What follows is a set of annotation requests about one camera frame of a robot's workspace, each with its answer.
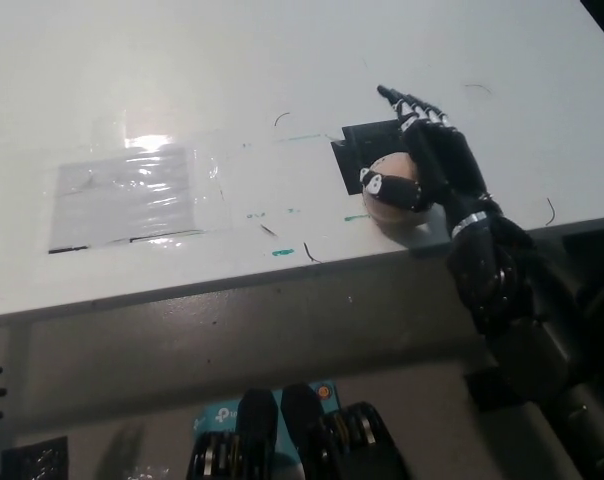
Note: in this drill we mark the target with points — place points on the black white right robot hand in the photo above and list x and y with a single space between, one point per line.
444 155

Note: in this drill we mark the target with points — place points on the pink dumpling squeeze toy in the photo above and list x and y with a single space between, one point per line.
397 210

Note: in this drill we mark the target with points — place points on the black square mask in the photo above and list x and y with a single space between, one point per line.
364 145

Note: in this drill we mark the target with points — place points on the teal network device box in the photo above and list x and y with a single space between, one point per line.
217 417

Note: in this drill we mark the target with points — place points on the clear plastic sheet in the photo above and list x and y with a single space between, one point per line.
127 200

